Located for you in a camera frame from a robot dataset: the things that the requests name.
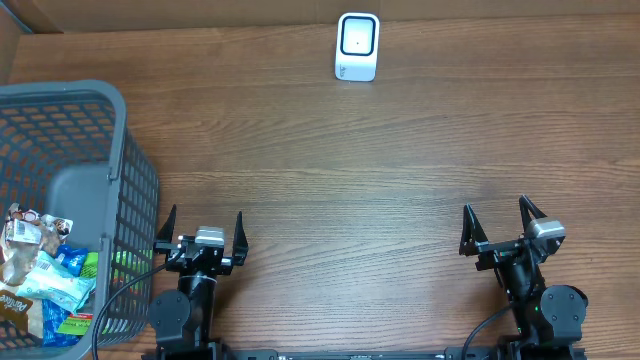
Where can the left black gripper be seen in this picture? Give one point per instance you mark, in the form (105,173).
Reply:
(239,254)

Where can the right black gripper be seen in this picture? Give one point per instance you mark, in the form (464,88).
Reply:
(472,240)

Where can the green snack bag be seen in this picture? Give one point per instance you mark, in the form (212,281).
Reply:
(76,324)

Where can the blue oreo packet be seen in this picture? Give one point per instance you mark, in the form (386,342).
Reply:
(52,312)

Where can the teal snack packet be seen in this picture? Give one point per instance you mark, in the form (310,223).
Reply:
(49,280)

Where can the beige cookie snack bag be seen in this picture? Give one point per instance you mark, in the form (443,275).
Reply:
(24,235)

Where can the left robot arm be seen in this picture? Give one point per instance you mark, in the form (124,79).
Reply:
(182,317)

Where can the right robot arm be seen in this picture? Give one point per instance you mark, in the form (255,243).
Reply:
(548,318)

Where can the white barcode scanner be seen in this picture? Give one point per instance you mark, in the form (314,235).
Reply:
(357,46)

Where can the grey plastic mesh basket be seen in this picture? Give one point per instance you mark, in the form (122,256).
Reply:
(66,150)

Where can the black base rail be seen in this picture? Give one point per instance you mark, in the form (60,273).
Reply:
(450,353)

